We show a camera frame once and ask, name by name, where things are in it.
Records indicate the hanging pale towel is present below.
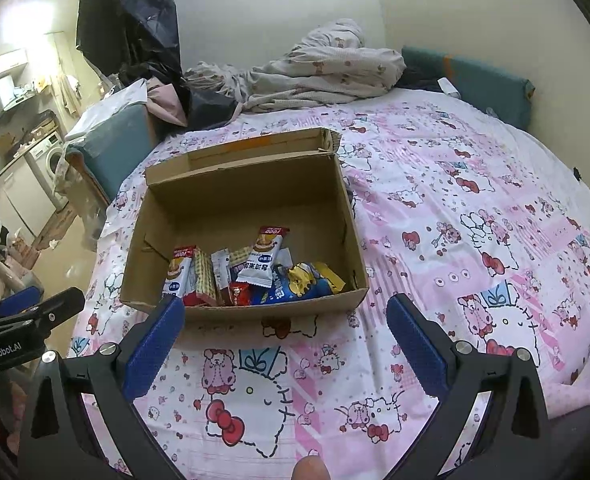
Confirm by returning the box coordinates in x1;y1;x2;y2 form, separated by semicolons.
57;74;84;117

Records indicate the red snack packet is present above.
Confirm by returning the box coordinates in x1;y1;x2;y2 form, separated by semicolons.
229;281;252;307

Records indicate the pink cloth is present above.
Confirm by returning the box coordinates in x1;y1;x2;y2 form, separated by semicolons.
146;77;189;127

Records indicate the slim white snack packet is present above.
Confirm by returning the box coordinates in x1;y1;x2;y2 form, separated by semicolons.
211;249;233;306

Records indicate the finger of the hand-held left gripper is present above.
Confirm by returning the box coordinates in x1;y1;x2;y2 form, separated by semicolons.
0;286;86;334
0;285;44;324

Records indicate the white washing machine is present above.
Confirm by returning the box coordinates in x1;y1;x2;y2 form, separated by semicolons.
29;132;70;212

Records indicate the white cabinet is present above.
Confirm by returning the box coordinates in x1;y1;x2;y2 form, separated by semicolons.
0;157;56;242

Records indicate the black hanging garment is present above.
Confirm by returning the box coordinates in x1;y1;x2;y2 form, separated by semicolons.
76;0;182;78

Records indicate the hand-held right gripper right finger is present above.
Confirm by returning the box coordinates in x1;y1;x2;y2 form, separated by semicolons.
385;293;552;480

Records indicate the white plastic sheet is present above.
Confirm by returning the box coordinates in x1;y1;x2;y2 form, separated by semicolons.
66;79;150;142

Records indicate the pink fluffy blanket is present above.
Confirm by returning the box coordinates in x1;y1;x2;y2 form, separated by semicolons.
545;337;590;418

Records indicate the white red-topped snack packet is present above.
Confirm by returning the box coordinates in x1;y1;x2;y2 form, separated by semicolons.
237;226;291;288
164;245;199;302

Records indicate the crumpled floral blanket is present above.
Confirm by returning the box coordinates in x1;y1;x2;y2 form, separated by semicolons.
184;18;407;114

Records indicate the dark cloth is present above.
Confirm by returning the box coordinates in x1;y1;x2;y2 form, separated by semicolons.
187;86;242;130

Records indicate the teal padded bed panel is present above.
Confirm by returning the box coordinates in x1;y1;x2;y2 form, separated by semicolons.
66;104;158;208
401;46;535;129

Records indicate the cardboard box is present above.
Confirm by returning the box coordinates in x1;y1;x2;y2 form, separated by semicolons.
120;127;370;322

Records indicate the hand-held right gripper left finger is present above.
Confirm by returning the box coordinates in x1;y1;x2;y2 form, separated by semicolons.
19;295;188;480

